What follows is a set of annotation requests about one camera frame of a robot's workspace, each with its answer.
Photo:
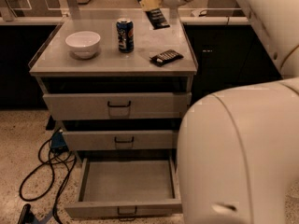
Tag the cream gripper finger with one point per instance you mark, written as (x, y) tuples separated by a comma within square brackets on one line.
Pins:
[(149, 5)]

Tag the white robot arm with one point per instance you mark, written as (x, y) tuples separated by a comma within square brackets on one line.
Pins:
[(238, 149)]

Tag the dark snack bar on counter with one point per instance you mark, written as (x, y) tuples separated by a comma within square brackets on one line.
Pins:
[(165, 57)]

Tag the grey drawer cabinet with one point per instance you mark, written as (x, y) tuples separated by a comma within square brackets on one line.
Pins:
[(58, 61)]

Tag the top grey drawer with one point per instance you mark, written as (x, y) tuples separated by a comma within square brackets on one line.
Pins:
[(83, 98)]

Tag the grey drawer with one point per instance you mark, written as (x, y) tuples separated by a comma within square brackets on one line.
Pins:
[(83, 98), (112, 134), (137, 188)]

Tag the middle grey drawer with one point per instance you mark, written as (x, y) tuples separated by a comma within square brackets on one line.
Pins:
[(112, 134)]

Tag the bottom grey drawer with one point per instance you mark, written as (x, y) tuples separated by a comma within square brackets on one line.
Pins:
[(137, 188)]

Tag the blue pepsi soda can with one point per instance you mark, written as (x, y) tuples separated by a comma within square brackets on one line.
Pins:
[(125, 31)]

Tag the white ceramic bowl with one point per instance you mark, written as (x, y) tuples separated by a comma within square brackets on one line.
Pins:
[(83, 44)]

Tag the blue power box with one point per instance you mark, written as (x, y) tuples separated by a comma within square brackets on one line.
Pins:
[(57, 143)]

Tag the black object on floor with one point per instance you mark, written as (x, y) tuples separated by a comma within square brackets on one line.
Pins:
[(26, 216)]

